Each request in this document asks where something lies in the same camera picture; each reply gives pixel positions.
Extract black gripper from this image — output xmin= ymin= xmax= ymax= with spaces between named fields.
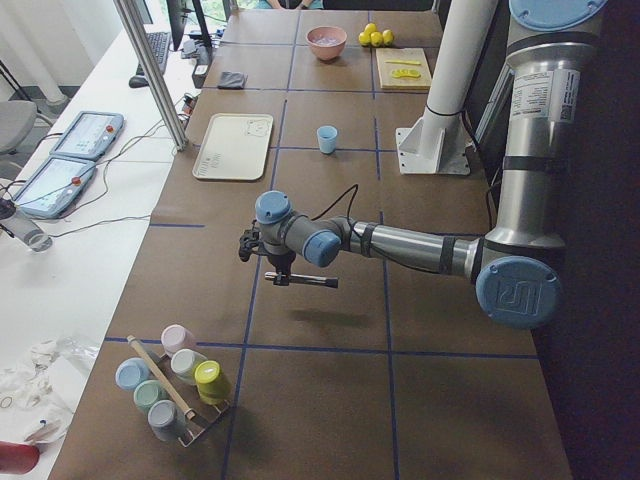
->
xmin=238 ymin=226 xmax=295 ymax=286

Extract steel muddler black tip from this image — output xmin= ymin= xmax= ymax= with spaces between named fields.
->
xmin=264 ymin=272 xmax=339 ymax=288

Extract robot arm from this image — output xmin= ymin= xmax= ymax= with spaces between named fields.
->
xmin=239 ymin=1 xmax=607 ymax=330

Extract pink cup in rack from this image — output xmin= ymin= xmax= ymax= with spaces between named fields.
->
xmin=160 ymin=324 xmax=196 ymax=357

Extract yellow-green cup in rack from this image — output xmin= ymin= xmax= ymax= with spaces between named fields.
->
xmin=194 ymin=360 xmax=231 ymax=405

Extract white cup in rack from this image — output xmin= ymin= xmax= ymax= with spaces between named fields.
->
xmin=171 ymin=348 xmax=207 ymax=386

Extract light blue plastic cup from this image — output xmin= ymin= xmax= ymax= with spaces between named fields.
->
xmin=316 ymin=125 xmax=338 ymax=154

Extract green cup in rack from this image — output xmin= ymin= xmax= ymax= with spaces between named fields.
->
xmin=133 ymin=380 xmax=167 ymax=414

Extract blue cup in rack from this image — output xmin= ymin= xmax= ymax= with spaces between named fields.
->
xmin=115 ymin=357 xmax=150 ymax=391

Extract lavender cup in rack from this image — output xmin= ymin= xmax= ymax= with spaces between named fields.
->
xmin=147 ymin=400 xmax=185 ymax=442

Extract ice cubes in bowl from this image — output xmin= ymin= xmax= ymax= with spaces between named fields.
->
xmin=309 ymin=31 xmax=342 ymax=48

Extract cream bear tray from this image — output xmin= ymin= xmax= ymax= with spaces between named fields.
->
xmin=192 ymin=113 xmax=273 ymax=181

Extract grey folded cloth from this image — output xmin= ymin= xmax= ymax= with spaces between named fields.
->
xmin=217 ymin=71 xmax=248 ymax=90

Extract black power box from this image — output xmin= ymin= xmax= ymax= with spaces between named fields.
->
xmin=191 ymin=64 xmax=210 ymax=89

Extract pink bowl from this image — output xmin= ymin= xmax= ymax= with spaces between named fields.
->
xmin=306 ymin=26 xmax=347 ymax=61

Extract wooden cutting board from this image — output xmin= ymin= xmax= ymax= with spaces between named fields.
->
xmin=376 ymin=48 xmax=432 ymax=91

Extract upper teach pendant tablet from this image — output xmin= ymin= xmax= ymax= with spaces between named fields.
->
xmin=50 ymin=111 xmax=125 ymax=161

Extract teach pendant tablet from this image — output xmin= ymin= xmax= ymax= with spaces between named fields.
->
xmin=14 ymin=155 xmax=96 ymax=219
xmin=50 ymin=111 xmax=125 ymax=161

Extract black computer mouse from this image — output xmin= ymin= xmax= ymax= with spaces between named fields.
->
xmin=128 ymin=75 xmax=149 ymax=89

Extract lower teach pendant tablet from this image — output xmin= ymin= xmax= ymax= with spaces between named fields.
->
xmin=14 ymin=155 xmax=96 ymax=219

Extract yellow plastic knife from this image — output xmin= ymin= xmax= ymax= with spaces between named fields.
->
xmin=385 ymin=59 xmax=422 ymax=66

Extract whole yellow lemon lower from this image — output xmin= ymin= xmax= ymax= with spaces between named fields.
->
xmin=382 ymin=29 xmax=395 ymax=46

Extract whole yellow lemon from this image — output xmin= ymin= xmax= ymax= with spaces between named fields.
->
xmin=382 ymin=29 xmax=395 ymax=46
xmin=364 ymin=23 xmax=377 ymax=35

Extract clear water glass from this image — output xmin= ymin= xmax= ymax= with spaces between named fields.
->
xmin=0 ymin=198 xmax=53 ymax=252

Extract whole yellow lemon upper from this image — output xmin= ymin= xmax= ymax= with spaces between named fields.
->
xmin=364 ymin=23 xmax=377 ymax=35

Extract black keyboard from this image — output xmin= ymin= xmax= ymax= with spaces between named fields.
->
xmin=146 ymin=32 xmax=172 ymax=73

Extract white crumpled plastic bags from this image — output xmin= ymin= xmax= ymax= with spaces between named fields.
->
xmin=1 ymin=336 xmax=100 ymax=445

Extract black monitor stand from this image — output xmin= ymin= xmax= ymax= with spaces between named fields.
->
xmin=166 ymin=0 xmax=214 ymax=51

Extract grey office chair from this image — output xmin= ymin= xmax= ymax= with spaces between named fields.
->
xmin=0 ymin=100 xmax=37 ymax=154

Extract red can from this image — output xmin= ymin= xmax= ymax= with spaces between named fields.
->
xmin=0 ymin=441 xmax=40 ymax=475

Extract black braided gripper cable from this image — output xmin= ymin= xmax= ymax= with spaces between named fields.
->
xmin=309 ymin=183 xmax=361 ymax=224

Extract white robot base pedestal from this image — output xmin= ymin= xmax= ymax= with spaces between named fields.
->
xmin=396 ymin=0 xmax=498 ymax=176

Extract aluminium frame post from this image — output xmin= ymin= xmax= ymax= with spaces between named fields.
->
xmin=114 ymin=0 xmax=188 ymax=151

